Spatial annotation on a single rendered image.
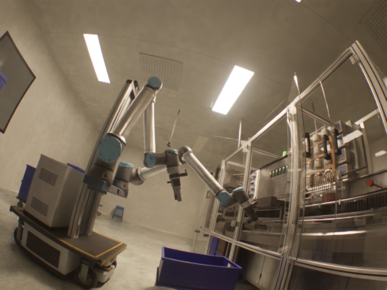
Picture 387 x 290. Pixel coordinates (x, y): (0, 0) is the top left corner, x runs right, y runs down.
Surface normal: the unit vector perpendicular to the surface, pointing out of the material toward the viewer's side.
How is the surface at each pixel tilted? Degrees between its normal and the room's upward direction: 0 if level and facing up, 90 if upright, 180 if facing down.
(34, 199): 90
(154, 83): 83
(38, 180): 90
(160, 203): 90
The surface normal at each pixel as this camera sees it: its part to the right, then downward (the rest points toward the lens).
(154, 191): 0.18, -0.35
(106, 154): 0.46, -0.17
